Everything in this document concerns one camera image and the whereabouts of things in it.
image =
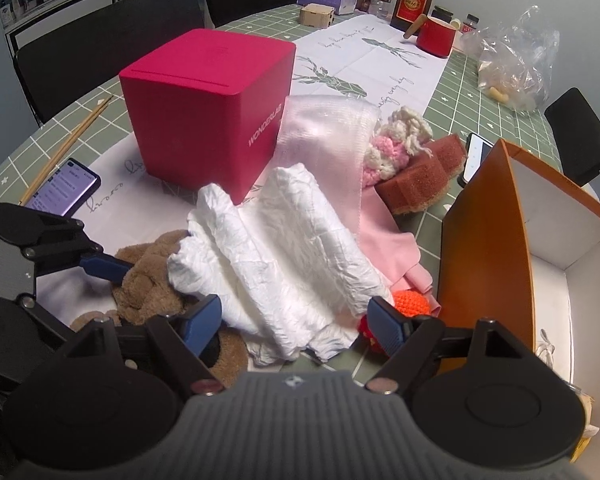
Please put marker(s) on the black chair with white cushion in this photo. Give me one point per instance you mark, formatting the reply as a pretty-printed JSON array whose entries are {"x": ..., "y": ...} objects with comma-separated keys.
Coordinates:
[{"x": 585, "y": 130}]

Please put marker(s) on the small wooden box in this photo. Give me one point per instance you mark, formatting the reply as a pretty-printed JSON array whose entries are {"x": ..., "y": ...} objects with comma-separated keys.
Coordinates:
[{"x": 317, "y": 15}]

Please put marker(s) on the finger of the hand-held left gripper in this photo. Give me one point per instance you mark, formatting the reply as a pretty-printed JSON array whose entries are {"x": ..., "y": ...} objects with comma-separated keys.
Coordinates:
[
  {"x": 105, "y": 267},
  {"x": 50, "y": 317}
]

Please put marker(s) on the smartphone with lit text screen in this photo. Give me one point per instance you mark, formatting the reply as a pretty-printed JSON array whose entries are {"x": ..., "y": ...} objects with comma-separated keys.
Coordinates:
[{"x": 65, "y": 185}]

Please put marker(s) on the pink cloth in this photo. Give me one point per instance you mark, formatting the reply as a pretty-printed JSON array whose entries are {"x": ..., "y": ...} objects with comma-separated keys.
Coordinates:
[{"x": 390, "y": 240}]

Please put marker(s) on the small dark capped jar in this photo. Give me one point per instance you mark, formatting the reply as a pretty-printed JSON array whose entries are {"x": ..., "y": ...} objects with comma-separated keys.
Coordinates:
[{"x": 471, "y": 24}]

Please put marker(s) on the magenta cube box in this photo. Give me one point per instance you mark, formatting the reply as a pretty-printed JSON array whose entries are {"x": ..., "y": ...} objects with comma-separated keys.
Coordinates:
[{"x": 200, "y": 100}]

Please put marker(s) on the small white cup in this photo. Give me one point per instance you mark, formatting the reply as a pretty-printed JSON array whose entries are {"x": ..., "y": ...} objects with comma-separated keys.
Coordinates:
[{"x": 456, "y": 24}]

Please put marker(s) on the white printed table runner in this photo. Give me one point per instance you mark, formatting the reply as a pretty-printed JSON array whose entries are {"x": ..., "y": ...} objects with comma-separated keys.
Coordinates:
[{"x": 360, "y": 55}]

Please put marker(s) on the wide black chair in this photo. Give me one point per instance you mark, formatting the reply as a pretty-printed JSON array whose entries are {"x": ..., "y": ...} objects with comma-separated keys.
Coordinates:
[{"x": 95, "y": 40}]

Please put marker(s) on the white cabinet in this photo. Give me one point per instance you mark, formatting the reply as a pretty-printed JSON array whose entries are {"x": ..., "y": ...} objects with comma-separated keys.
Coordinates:
[{"x": 65, "y": 5}]

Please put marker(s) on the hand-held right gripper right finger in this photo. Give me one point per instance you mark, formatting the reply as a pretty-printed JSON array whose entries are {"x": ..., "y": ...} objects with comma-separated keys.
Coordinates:
[{"x": 387, "y": 327}]

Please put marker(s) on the pink and cream crochet piece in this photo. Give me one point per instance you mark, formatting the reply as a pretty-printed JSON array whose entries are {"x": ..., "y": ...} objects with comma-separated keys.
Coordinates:
[{"x": 395, "y": 145}]

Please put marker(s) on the wooden chopstick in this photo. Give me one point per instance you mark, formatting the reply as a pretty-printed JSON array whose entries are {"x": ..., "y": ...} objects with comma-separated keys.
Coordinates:
[
  {"x": 75, "y": 132},
  {"x": 67, "y": 152}
]

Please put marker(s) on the translucent white mesh cloth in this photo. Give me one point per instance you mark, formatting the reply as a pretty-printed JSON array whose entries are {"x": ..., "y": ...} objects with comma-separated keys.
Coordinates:
[{"x": 325, "y": 150}]

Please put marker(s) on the smartphone with white screen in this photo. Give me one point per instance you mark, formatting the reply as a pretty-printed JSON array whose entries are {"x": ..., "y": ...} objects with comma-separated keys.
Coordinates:
[{"x": 475, "y": 157}]

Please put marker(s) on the clear plastic bag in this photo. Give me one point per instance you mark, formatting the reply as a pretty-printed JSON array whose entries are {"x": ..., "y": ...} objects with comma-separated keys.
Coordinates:
[{"x": 520, "y": 60}]

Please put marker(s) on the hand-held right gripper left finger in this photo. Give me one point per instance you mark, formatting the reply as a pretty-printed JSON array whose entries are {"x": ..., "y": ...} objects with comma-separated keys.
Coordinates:
[{"x": 202, "y": 322}]

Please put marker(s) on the reddish brown sponge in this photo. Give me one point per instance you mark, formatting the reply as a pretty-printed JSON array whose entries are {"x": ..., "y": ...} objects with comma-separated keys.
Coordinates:
[{"x": 425, "y": 175}]

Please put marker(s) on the dark lidded jar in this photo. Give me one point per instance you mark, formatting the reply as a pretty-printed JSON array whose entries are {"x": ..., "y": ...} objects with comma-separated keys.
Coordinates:
[{"x": 442, "y": 12}]

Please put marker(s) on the orange crochet ball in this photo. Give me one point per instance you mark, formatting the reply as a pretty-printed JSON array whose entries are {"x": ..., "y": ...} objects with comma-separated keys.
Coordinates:
[{"x": 412, "y": 302}]

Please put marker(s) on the brown plush toy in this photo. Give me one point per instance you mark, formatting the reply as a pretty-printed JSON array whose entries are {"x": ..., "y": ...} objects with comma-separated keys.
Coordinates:
[{"x": 145, "y": 285}]

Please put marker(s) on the orange cardboard box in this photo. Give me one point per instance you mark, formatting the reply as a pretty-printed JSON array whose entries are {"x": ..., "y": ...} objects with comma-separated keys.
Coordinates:
[{"x": 480, "y": 250}]

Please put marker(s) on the green checked tablecloth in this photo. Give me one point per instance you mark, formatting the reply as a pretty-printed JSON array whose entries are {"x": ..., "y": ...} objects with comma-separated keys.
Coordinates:
[{"x": 475, "y": 100}]

